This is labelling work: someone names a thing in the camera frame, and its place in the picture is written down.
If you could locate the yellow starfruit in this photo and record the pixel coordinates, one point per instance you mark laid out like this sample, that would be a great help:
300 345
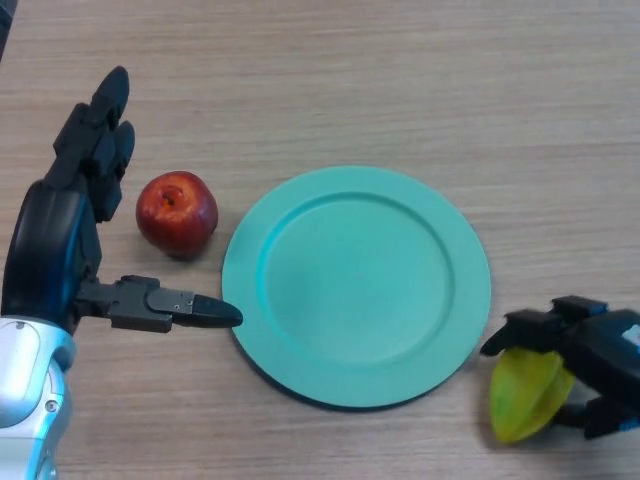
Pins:
525 400

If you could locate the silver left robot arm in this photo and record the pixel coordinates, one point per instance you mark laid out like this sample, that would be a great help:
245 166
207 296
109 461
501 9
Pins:
27 395

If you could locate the green round plate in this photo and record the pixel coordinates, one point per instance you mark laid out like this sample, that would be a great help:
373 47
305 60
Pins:
355 290

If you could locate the red apple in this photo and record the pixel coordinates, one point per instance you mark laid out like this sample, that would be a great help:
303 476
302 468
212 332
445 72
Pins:
177 215

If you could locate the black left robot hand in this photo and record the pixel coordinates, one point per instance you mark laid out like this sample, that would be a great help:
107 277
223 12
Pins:
45 245

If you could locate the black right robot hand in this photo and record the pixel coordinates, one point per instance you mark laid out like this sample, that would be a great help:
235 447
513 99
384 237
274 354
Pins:
605 350

